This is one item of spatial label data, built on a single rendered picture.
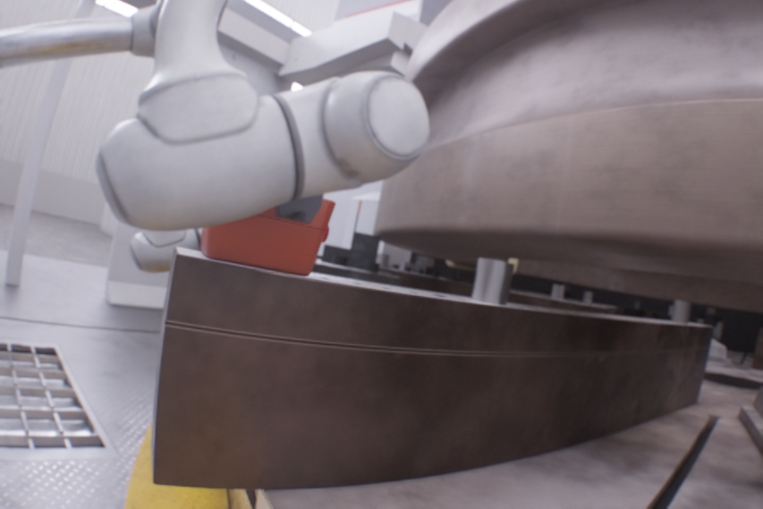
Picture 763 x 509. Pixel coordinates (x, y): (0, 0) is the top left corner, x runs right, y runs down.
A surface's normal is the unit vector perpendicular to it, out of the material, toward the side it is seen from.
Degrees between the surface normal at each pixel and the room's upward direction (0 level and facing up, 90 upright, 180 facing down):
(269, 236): 97
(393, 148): 101
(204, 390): 90
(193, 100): 84
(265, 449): 90
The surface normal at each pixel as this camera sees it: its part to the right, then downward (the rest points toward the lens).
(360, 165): -0.18, 0.81
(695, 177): -0.76, -0.20
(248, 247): 0.46, 0.14
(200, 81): 0.50, -0.11
